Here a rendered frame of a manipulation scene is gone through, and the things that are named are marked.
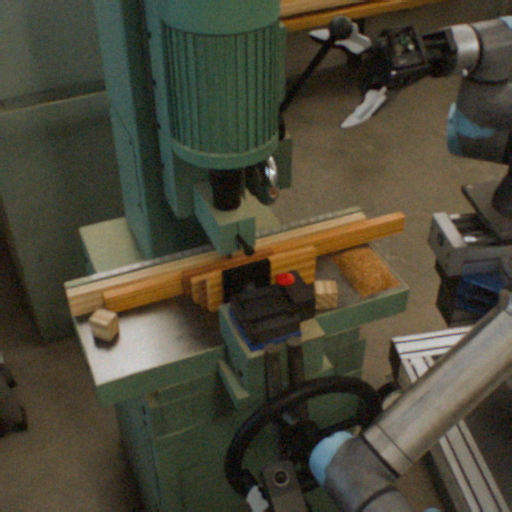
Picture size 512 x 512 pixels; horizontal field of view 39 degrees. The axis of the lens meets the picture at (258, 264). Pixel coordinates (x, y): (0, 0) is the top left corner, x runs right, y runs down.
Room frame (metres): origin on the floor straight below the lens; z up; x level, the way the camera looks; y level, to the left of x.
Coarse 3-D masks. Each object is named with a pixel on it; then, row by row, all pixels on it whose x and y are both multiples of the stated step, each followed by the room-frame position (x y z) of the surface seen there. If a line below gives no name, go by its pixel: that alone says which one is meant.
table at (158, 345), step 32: (320, 256) 1.10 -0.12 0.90; (352, 288) 1.01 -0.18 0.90; (128, 320) 0.92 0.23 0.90; (160, 320) 0.92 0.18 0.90; (192, 320) 0.92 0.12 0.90; (320, 320) 0.93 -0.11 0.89; (352, 320) 0.96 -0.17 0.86; (96, 352) 0.84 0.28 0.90; (128, 352) 0.84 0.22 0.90; (160, 352) 0.84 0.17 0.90; (192, 352) 0.84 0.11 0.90; (224, 352) 0.86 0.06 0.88; (96, 384) 0.77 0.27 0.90; (128, 384) 0.79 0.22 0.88; (160, 384) 0.81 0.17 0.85; (288, 384) 0.80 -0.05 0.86
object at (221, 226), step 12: (204, 192) 1.08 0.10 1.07; (204, 204) 1.05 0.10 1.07; (204, 216) 1.05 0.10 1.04; (216, 216) 1.01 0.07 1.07; (228, 216) 1.01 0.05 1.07; (240, 216) 1.01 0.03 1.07; (252, 216) 1.01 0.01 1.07; (204, 228) 1.06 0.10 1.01; (216, 228) 0.99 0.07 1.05; (228, 228) 0.99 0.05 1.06; (240, 228) 1.00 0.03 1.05; (252, 228) 1.00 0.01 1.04; (216, 240) 1.00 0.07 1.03; (228, 240) 0.99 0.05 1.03; (252, 240) 1.00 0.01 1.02; (228, 252) 0.99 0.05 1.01
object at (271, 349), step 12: (264, 348) 0.79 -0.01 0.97; (276, 348) 0.79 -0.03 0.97; (288, 348) 0.80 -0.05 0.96; (300, 348) 0.80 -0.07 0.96; (276, 360) 0.78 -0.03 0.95; (300, 360) 0.79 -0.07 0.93; (276, 372) 0.78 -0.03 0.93; (300, 372) 0.79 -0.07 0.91; (276, 384) 0.77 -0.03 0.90; (300, 408) 0.79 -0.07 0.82; (276, 432) 0.77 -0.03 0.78; (276, 444) 0.77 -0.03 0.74; (276, 456) 0.77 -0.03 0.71; (288, 456) 0.77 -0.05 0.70
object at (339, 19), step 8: (336, 16) 1.00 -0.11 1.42; (344, 16) 1.00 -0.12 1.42; (328, 24) 1.00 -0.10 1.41; (336, 24) 0.98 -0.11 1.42; (344, 24) 0.98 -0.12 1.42; (328, 32) 0.99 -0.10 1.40; (336, 32) 0.98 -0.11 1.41; (344, 32) 0.98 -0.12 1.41; (328, 40) 1.01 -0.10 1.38; (336, 40) 0.99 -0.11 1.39; (320, 48) 1.03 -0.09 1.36; (328, 48) 1.02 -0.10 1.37; (320, 56) 1.03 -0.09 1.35; (312, 64) 1.05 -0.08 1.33; (304, 72) 1.08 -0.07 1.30; (312, 72) 1.07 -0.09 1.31; (304, 80) 1.08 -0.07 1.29; (296, 88) 1.10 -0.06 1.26; (288, 96) 1.13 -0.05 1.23; (280, 104) 1.16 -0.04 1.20; (288, 104) 1.14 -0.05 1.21; (280, 112) 1.16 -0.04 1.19; (280, 120) 1.21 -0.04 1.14; (280, 128) 1.20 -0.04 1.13; (280, 136) 1.20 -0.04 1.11
